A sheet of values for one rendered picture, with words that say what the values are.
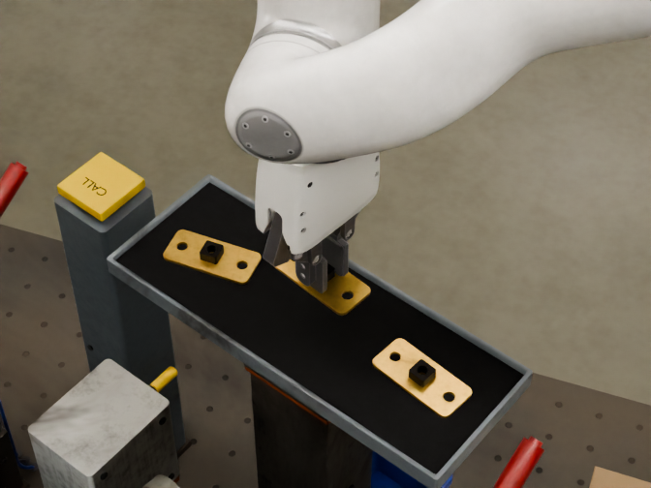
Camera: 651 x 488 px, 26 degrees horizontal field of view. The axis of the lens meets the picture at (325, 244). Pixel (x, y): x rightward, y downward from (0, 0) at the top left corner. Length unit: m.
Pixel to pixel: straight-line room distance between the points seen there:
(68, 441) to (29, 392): 0.55
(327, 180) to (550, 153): 2.01
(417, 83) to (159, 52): 2.41
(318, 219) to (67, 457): 0.31
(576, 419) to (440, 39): 0.94
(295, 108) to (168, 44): 2.40
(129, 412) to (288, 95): 0.44
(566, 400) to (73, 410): 0.72
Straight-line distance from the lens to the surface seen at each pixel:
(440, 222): 2.88
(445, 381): 1.19
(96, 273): 1.40
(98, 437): 1.23
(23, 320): 1.86
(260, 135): 0.92
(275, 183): 1.05
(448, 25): 0.88
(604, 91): 3.21
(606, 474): 1.60
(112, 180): 1.35
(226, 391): 1.75
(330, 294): 1.17
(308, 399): 1.18
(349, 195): 1.10
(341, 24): 0.94
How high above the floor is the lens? 2.12
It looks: 49 degrees down
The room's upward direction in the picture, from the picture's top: straight up
